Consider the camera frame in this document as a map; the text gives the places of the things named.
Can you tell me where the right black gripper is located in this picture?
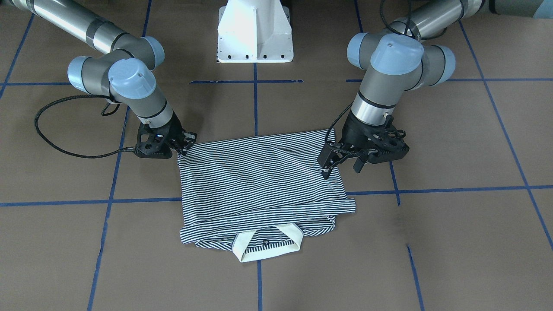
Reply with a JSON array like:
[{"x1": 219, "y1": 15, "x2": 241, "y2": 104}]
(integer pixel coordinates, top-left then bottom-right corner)
[{"x1": 134, "y1": 116, "x2": 197, "y2": 159}]

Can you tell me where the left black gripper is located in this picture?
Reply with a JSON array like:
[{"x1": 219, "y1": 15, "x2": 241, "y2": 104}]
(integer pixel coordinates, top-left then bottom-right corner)
[{"x1": 317, "y1": 114, "x2": 410, "y2": 180}]

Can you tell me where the blue white striped polo shirt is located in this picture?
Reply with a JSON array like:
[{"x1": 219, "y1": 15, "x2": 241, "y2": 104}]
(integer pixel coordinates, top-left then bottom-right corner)
[{"x1": 177, "y1": 130, "x2": 356, "y2": 262}]

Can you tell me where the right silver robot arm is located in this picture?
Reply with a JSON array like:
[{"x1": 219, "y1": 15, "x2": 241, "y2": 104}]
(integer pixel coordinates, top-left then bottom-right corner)
[{"x1": 2, "y1": 0, "x2": 197, "y2": 159}]

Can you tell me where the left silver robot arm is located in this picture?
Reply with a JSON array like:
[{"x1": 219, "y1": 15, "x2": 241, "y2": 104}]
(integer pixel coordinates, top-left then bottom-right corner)
[{"x1": 318, "y1": 0, "x2": 552, "y2": 179}]

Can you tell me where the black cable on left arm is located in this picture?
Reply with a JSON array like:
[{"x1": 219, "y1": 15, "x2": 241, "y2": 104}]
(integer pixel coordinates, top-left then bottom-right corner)
[{"x1": 324, "y1": 103, "x2": 354, "y2": 145}]

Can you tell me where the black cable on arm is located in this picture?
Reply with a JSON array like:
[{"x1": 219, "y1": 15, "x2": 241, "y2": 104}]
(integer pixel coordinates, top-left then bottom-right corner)
[
  {"x1": 324, "y1": 103, "x2": 354, "y2": 145},
  {"x1": 34, "y1": 95, "x2": 139, "y2": 159}
]

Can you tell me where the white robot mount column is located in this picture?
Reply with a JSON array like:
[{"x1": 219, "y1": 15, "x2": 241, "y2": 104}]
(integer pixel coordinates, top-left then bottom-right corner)
[{"x1": 216, "y1": 0, "x2": 294, "y2": 63}]

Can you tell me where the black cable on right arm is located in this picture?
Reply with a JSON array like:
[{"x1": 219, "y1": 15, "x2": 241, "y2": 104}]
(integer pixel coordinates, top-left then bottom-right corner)
[{"x1": 34, "y1": 95, "x2": 139, "y2": 159}]

